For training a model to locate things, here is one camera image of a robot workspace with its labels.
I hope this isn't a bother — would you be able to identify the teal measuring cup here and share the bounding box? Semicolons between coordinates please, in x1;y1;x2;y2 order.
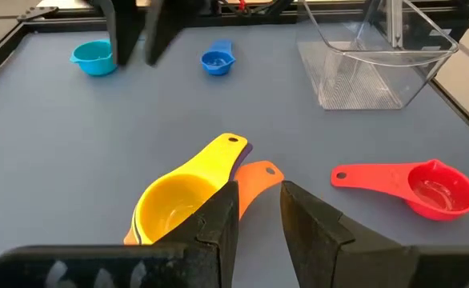
69;38;118;77

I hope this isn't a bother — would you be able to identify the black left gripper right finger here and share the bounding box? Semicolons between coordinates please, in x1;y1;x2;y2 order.
281;181;418;288

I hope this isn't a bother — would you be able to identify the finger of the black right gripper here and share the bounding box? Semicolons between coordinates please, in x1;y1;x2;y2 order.
98;0;146;66
145;0;203;66

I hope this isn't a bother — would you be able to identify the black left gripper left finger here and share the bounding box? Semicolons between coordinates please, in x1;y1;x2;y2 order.
156;182;240;288

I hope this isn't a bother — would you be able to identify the red measuring cup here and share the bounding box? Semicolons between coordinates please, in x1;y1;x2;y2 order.
330;158;469;222

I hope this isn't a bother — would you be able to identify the yellow measuring cup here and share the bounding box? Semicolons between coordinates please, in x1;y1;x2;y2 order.
132;133;248;246

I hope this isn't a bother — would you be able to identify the purple measuring cup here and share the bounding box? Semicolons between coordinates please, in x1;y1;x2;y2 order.
131;142;254;246

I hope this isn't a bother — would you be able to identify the orange measuring cup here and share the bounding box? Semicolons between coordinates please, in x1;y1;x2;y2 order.
122;160;285;246

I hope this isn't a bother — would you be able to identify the clear plastic basket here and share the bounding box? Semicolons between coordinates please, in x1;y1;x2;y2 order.
296;0;459;111

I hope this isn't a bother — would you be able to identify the blue measuring cup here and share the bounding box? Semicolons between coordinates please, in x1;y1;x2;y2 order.
200;38;236;76

